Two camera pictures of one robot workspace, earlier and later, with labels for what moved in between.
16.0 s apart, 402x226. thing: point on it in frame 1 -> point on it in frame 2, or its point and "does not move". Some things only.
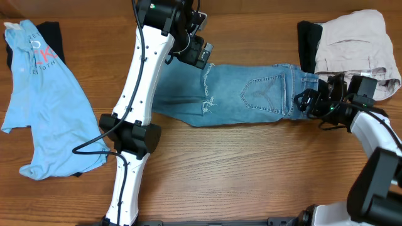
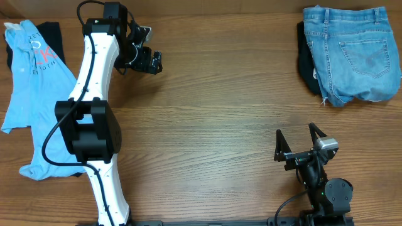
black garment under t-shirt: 51,31 does not move
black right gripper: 308,95 -> 284,151
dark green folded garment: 308,34 does not move
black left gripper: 191,56 -> 143,64
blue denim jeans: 200,95 -> 354,52
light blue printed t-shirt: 47,97 does not move
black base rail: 271,221 does not move
